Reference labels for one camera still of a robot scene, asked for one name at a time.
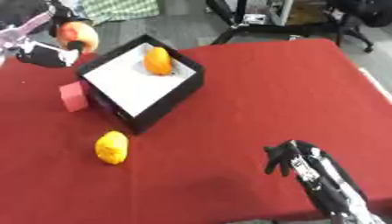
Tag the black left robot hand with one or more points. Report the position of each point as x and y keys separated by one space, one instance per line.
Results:
x=45 y=55

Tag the orange toy fruit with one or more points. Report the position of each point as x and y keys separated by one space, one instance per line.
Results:
x=158 y=61

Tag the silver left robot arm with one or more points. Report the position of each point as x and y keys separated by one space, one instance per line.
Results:
x=20 y=32

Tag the green white checked cloth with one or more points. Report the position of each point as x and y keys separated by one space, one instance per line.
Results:
x=120 y=9

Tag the black office chair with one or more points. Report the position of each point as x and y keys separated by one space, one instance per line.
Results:
x=363 y=17

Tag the peach toy fruit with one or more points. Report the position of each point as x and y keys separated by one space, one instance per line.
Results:
x=81 y=33

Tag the yellow toy fruit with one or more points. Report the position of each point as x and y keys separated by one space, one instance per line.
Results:
x=112 y=147

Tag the black metal stand frame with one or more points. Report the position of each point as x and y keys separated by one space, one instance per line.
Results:
x=245 y=27

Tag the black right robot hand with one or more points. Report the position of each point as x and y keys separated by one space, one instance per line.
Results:
x=311 y=169

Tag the pink block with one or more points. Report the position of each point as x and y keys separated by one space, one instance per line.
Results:
x=73 y=97

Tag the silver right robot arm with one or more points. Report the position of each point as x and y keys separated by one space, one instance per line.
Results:
x=363 y=217

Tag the black box with white inside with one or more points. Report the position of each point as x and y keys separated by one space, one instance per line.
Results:
x=138 y=83

